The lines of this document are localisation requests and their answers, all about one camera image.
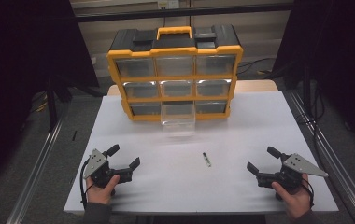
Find right hand-held gripper black cable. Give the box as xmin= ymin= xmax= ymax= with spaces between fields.
xmin=301 ymin=178 xmax=316 ymax=208

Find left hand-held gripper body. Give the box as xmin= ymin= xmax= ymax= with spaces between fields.
xmin=83 ymin=148 xmax=134 ymax=189

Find aluminium floor rail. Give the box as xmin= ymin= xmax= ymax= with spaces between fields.
xmin=285 ymin=89 xmax=355 ymax=224
xmin=7 ymin=119 xmax=64 ymax=224

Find left hand-held gripper black cable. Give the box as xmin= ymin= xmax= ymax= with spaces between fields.
xmin=78 ymin=158 xmax=92 ymax=210

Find hand-held gripper black cable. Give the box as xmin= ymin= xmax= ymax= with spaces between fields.
xmin=78 ymin=158 xmax=92 ymax=210
xmin=301 ymin=178 xmax=316 ymax=208

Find person's left hand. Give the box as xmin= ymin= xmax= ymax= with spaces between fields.
xmin=85 ymin=175 xmax=121 ymax=205

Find yellow and black drawer organizer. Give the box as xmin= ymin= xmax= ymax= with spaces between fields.
xmin=106 ymin=25 xmax=245 ymax=122

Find person's right hand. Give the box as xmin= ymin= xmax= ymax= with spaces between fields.
xmin=271 ymin=174 xmax=312 ymax=220

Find black horizontal bar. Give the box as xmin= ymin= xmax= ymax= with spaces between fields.
xmin=72 ymin=2 xmax=295 ymax=23

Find small metal screw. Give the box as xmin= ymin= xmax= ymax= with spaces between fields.
xmin=202 ymin=151 xmax=212 ymax=168

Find black floor cables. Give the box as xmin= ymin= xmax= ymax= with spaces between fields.
xmin=236 ymin=57 xmax=277 ymax=77

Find clear plastic drawer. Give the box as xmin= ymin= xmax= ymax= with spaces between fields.
xmin=160 ymin=102 xmax=197 ymax=138

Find black metal stand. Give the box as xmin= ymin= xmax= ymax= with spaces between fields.
xmin=46 ymin=76 xmax=59 ymax=133

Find black curtain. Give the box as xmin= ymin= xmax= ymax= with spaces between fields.
xmin=0 ymin=0 xmax=100 ymax=197
xmin=272 ymin=0 xmax=355 ymax=157

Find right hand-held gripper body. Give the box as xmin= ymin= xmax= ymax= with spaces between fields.
xmin=256 ymin=152 xmax=330 ymax=191

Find yellow floor cable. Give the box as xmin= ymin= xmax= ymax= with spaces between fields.
xmin=35 ymin=92 xmax=50 ymax=114

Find closed clear organizer drawers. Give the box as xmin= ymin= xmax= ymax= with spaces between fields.
xmin=114 ymin=54 xmax=237 ymax=116

